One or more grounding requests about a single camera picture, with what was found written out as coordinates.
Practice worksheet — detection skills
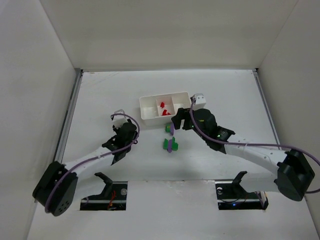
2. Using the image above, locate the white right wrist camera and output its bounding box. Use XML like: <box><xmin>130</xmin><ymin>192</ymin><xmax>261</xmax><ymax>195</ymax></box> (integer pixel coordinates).
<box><xmin>190</xmin><ymin>93</ymin><xmax>207</xmax><ymax>111</ymax></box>

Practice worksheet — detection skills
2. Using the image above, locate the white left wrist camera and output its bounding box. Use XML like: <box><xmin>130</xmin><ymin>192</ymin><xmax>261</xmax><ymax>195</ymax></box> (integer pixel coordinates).
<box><xmin>110</xmin><ymin>109</ymin><xmax>127</xmax><ymax>129</ymax></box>

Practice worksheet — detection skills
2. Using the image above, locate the white three-compartment container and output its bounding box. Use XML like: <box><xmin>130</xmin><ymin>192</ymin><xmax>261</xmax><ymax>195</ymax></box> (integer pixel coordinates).
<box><xmin>139</xmin><ymin>91</ymin><xmax>191</xmax><ymax>127</ymax></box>

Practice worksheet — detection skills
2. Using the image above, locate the purple camera cable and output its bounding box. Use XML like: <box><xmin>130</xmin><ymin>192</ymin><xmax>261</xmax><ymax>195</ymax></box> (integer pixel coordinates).
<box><xmin>189</xmin><ymin>98</ymin><xmax>320</xmax><ymax>194</ymax></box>
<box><xmin>44</xmin><ymin>112</ymin><xmax>141</xmax><ymax>214</ymax></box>

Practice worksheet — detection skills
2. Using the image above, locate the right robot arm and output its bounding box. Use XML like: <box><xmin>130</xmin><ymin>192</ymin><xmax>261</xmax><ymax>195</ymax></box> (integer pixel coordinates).
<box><xmin>171</xmin><ymin>108</ymin><xmax>315</xmax><ymax>202</ymax></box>

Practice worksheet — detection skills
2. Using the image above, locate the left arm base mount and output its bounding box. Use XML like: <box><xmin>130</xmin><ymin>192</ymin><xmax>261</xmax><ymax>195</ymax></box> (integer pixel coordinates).
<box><xmin>79</xmin><ymin>172</ymin><xmax>128</xmax><ymax>211</ymax></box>

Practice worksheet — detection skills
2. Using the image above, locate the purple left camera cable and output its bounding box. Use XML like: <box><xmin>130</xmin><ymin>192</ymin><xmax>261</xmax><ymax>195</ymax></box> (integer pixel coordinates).
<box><xmin>44</xmin><ymin>112</ymin><xmax>141</xmax><ymax>214</ymax></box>

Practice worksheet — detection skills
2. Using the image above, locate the red round lego piece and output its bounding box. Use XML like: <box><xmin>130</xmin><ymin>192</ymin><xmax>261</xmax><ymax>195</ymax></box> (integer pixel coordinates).
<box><xmin>162</xmin><ymin>109</ymin><xmax>170</xmax><ymax>116</ymax></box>

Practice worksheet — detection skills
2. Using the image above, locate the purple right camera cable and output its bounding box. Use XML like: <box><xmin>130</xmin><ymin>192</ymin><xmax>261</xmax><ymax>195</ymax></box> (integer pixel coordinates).
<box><xmin>189</xmin><ymin>98</ymin><xmax>320</xmax><ymax>194</ymax></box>

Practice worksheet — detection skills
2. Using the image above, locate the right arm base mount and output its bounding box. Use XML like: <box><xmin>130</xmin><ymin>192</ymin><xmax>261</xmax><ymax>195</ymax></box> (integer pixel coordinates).
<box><xmin>215</xmin><ymin>171</ymin><xmax>269</xmax><ymax>211</ymax></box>

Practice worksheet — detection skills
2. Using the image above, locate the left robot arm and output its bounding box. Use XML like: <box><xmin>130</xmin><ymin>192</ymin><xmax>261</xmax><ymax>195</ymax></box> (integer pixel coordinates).
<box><xmin>32</xmin><ymin>119</ymin><xmax>140</xmax><ymax>217</ymax></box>

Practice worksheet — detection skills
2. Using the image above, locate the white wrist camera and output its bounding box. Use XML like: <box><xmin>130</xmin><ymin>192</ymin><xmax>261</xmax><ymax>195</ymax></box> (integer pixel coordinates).
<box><xmin>110</xmin><ymin>109</ymin><xmax>127</xmax><ymax>129</ymax></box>
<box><xmin>190</xmin><ymin>93</ymin><xmax>207</xmax><ymax>111</ymax></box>

